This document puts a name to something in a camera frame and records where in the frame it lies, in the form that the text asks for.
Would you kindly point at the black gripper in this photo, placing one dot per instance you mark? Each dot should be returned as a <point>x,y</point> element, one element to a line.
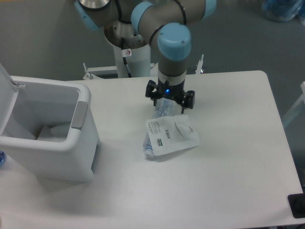
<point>173,92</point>

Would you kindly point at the blue plastic bag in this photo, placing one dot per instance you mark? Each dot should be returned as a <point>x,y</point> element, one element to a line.
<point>281,10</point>

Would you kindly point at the black device at table edge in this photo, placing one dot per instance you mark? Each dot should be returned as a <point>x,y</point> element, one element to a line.
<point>297,205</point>

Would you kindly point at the crushed clear plastic bottle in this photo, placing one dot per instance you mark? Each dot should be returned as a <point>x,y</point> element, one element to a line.
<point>164,107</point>

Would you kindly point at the blue bottle cap at left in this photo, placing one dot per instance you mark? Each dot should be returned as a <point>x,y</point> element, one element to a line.
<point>2,158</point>

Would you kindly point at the white metal base frame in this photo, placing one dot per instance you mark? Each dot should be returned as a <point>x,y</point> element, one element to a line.
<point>111,72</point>

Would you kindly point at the white open trash can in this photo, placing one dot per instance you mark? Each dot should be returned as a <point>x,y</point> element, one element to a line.
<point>47,126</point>

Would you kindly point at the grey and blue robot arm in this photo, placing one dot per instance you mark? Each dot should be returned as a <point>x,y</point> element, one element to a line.
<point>163,27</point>

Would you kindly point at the white plastic packaging bag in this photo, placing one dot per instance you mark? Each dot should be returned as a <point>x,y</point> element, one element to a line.
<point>169,134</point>

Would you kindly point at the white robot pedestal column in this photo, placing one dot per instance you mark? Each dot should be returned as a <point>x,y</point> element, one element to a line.
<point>133,62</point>

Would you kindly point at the white frame at right edge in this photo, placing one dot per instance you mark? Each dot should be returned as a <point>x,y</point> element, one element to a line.
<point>295,109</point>

